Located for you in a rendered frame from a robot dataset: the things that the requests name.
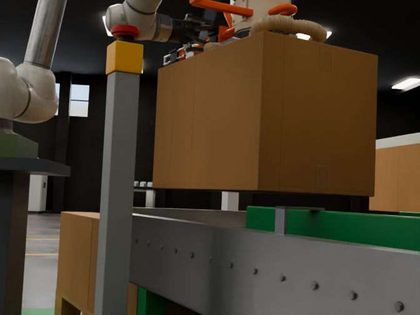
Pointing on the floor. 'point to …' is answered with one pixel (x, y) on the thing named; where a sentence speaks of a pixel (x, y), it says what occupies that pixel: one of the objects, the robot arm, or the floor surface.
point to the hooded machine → (37, 194)
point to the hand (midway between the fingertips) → (222, 39)
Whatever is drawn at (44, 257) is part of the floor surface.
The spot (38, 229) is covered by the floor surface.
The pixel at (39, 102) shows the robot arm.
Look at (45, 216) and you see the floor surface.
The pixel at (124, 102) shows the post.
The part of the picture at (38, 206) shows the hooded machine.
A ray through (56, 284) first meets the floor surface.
